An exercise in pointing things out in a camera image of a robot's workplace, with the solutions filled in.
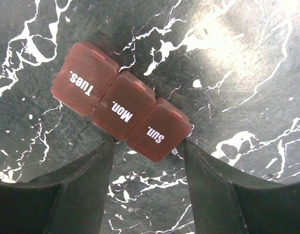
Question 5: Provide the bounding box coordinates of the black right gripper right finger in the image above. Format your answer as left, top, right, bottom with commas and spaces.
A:
183, 140, 300, 234

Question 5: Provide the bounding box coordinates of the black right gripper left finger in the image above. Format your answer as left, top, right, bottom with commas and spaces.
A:
0, 139, 114, 234

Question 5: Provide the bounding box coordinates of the red weekly pill organizer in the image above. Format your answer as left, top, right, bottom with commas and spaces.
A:
51, 42, 191, 162

